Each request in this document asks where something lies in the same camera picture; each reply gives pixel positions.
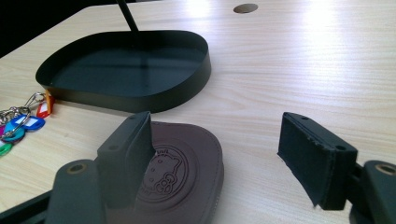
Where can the black key rack with tray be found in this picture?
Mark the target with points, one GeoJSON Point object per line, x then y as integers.
{"type": "Point", "coordinates": [124, 102]}

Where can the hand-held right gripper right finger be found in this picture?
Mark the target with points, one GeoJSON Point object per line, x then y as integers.
{"type": "Point", "coordinates": [311, 155]}

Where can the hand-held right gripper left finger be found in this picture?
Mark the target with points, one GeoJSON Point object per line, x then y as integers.
{"type": "Point", "coordinates": [124, 161]}

